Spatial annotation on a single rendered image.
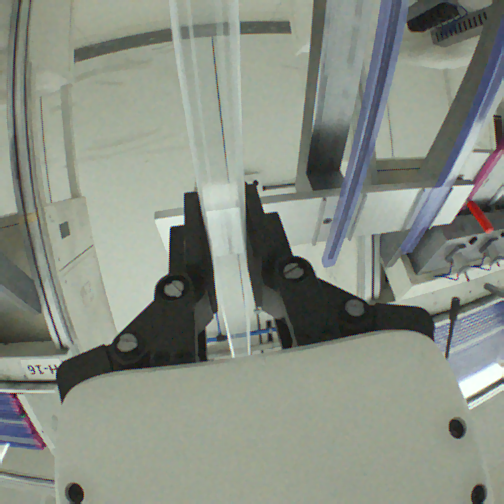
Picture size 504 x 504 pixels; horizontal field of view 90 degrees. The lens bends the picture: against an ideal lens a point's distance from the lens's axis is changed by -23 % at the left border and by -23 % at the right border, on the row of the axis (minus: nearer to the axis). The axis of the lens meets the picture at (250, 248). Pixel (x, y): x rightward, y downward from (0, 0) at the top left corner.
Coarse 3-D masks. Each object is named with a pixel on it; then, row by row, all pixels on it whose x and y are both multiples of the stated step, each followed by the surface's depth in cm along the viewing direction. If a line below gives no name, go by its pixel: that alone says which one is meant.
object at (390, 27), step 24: (384, 0) 13; (408, 0) 13; (384, 24) 14; (384, 48) 16; (384, 72) 17; (384, 96) 19; (360, 120) 21; (360, 144) 22; (360, 168) 24; (336, 216) 30; (336, 240) 32
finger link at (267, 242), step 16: (256, 192) 12; (256, 208) 11; (256, 224) 11; (272, 224) 12; (256, 240) 10; (272, 240) 10; (256, 256) 10; (272, 256) 10; (256, 272) 11; (272, 272) 10; (256, 288) 11; (272, 288) 10; (336, 288) 10; (256, 304) 12; (272, 304) 10; (336, 304) 9; (352, 304) 9; (368, 304) 9; (336, 320) 9; (352, 320) 9; (368, 320) 9
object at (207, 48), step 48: (192, 0) 5; (192, 48) 6; (240, 48) 6; (192, 96) 7; (240, 96) 7; (192, 144) 8; (240, 144) 8; (240, 192) 10; (240, 240) 11; (240, 288) 14; (240, 336) 20
